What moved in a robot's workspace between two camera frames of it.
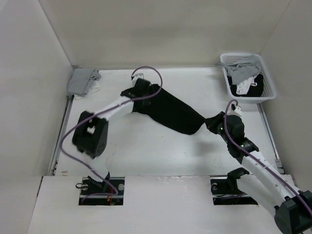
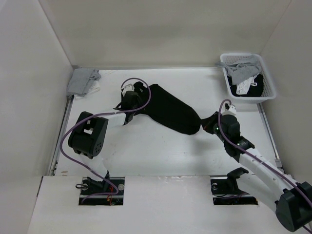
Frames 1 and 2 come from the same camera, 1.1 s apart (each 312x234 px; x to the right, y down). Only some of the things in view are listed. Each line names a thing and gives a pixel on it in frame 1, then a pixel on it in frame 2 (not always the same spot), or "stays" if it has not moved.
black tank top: [165, 108] stays
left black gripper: [146, 94] → [138, 102]
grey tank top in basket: [247, 66] stays
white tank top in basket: [243, 87] stays
